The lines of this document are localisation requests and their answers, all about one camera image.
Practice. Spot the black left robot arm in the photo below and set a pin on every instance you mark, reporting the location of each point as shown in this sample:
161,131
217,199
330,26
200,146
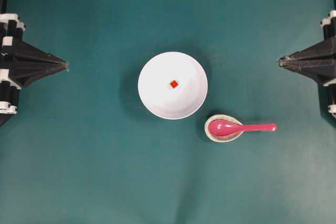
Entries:
21,63

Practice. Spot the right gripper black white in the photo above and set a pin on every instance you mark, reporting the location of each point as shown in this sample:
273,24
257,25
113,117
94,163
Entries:
324,51

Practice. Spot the small red block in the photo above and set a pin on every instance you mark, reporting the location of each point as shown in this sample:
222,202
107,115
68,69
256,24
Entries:
174,84

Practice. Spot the small crackle-glaze dish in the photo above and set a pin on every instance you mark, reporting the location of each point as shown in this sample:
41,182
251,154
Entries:
220,139

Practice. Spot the pink plastic spoon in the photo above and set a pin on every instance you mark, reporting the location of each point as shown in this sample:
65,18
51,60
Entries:
223,128

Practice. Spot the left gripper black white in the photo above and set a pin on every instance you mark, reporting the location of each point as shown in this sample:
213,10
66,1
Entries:
13,77

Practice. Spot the white round bowl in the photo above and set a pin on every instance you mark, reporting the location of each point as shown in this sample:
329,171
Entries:
156,93

